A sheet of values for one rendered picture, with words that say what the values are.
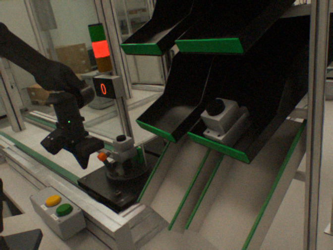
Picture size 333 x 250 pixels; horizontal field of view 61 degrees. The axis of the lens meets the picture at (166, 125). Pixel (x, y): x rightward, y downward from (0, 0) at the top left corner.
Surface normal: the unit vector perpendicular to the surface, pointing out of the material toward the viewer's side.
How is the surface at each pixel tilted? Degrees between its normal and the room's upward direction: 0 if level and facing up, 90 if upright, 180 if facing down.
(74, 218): 90
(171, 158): 90
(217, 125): 115
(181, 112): 25
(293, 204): 0
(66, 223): 90
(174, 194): 45
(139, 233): 90
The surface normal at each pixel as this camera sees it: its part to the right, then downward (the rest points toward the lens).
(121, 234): 0.70, 0.16
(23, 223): -0.15, -0.92
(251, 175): -0.68, -0.42
